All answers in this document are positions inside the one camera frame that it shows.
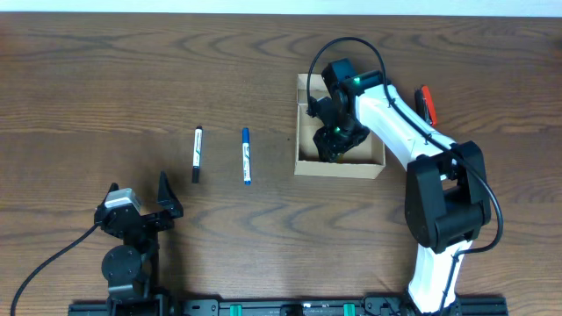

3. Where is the black cap whiteboard marker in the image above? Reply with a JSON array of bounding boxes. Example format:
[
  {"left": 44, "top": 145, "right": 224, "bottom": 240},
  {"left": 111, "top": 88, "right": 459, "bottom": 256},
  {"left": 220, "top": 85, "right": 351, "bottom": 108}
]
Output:
[{"left": 191, "top": 126, "right": 203, "bottom": 183}]

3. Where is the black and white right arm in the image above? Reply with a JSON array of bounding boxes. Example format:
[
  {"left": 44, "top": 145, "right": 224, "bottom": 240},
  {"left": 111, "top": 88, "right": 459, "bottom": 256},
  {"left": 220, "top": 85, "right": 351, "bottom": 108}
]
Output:
[{"left": 307, "top": 59, "right": 491, "bottom": 315}]

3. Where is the black mounting rail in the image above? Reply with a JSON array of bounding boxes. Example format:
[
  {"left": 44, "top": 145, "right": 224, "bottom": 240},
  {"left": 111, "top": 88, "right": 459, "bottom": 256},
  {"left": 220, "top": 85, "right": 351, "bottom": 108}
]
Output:
[{"left": 68, "top": 296, "right": 509, "bottom": 316}]

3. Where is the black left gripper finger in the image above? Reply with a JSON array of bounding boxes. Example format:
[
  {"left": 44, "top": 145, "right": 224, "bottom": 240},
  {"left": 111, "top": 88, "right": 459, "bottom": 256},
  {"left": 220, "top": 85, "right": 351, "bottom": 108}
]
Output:
[
  {"left": 157, "top": 171, "right": 183, "bottom": 218},
  {"left": 104, "top": 183, "right": 119, "bottom": 206}
]

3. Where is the open cardboard box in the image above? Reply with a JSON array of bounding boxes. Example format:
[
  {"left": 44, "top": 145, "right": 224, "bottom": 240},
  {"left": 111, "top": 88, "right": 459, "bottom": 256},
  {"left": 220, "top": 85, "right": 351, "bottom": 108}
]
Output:
[{"left": 294, "top": 74, "right": 385, "bottom": 179}]

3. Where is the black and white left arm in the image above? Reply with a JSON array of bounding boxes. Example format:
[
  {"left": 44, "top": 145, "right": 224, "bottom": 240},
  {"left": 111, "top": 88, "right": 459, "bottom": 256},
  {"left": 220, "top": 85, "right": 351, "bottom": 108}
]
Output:
[{"left": 94, "top": 172, "right": 184, "bottom": 316}]

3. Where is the blue cap whiteboard marker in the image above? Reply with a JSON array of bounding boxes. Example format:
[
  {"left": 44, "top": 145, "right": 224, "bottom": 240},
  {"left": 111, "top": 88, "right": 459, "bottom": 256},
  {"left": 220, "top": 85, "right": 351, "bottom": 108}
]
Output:
[{"left": 242, "top": 127, "right": 251, "bottom": 185}]

